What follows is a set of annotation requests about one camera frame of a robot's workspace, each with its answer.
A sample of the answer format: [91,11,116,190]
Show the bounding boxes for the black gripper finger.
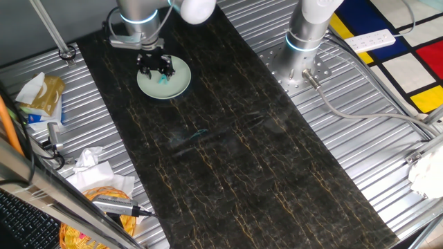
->
[138,64,152,80]
[159,62,176,79]

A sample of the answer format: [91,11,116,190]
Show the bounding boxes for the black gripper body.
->
[136,47,173,70]

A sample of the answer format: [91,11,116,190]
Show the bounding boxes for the pale green round plate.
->
[136,55,192,100]

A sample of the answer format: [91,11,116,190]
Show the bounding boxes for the gold tissue box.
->
[15,71,66,117]

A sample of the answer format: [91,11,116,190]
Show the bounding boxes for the metal pole with foot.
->
[29,0,77,66]

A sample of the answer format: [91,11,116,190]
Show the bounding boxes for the dark marble pattern mat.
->
[75,0,399,249]

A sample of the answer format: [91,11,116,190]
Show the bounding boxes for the crumpled white tissue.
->
[73,146,104,174]

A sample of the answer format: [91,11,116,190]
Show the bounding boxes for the blue white tissue pack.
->
[20,100,64,131]

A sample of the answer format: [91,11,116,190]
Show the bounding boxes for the orange tube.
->
[0,95,25,156]

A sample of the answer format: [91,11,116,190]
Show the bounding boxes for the yellow wicker basket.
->
[58,186,138,249]

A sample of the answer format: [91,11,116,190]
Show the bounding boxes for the black computer keyboard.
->
[0,190,62,249]

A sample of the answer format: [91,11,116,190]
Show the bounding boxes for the white power strip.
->
[344,28,397,54]

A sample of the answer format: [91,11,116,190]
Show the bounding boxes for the colourful block pattern cloth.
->
[328,0,443,115]

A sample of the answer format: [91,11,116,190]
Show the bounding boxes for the white cloth at right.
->
[407,145,443,200]

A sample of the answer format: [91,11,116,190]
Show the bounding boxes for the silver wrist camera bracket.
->
[109,33,165,51]

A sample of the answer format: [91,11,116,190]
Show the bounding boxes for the thin grey wrist cable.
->
[145,0,174,39]

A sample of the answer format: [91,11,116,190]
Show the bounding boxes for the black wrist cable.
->
[102,6,121,41]

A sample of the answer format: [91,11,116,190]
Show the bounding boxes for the small silver depth camera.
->
[46,122,65,152]

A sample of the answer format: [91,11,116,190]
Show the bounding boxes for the black camera cable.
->
[137,206,161,219]
[40,138,66,171]

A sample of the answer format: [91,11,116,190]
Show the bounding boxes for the ribbed silver depth camera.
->
[91,194,141,218]

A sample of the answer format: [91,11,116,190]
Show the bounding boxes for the aluminium frame beam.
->
[0,138,145,249]

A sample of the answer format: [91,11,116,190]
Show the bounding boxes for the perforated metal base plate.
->
[258,44,332,96]

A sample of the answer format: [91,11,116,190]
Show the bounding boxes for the thick grey robot cable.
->
[301,68,440,138]

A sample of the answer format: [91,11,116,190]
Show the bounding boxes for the white power cord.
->
[394,0,416,37]

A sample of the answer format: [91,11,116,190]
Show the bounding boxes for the aluminium frame rail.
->
[404,133,443,165]
[408,214,443,249]

